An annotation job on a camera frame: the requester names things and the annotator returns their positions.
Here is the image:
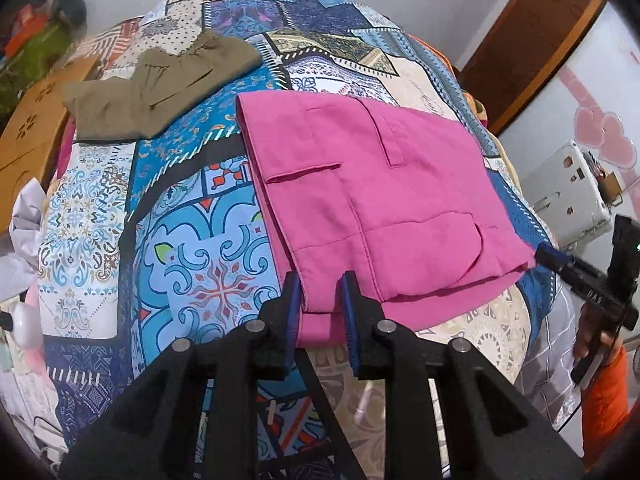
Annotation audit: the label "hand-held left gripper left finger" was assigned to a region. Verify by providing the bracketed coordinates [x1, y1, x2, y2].
[58, 271, 302, 480]

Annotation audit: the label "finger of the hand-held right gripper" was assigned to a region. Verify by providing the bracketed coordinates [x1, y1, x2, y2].
[535, 242, 575, 270]

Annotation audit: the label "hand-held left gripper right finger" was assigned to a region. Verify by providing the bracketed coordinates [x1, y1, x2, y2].
[341, 271, 586, 480]

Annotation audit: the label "pink pants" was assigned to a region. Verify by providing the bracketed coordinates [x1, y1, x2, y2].
[235, 91, 538, 348]

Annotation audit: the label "olive brown pants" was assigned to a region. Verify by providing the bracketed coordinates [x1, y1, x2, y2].
[63, 30, 265, 142]

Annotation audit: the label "person's right hand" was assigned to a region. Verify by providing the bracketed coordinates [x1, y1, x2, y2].
[572, 305, 623, 361]

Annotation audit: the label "white electrical box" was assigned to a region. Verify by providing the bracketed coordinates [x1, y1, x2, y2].
[517, 140, 623, 256]

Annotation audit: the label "grey quilted cloth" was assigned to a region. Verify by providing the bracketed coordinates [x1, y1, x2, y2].
[520, 287, 588, 433]

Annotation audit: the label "patchwork printed blanket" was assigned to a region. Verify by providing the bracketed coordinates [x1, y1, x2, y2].
[37, 0, 583, 480]

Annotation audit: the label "wooden door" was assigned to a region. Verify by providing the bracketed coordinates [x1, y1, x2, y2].
[457, 0, 608, 136]

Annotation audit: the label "white crumpled cloth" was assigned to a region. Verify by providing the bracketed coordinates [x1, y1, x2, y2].
[0, 177, 51, 301]

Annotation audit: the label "wooden headboard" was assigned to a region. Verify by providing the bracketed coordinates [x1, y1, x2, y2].
[0, 55, 101, 233]

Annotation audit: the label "pile of colourful clothes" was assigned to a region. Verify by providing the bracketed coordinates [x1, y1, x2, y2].
[0, 0, 88, 116]

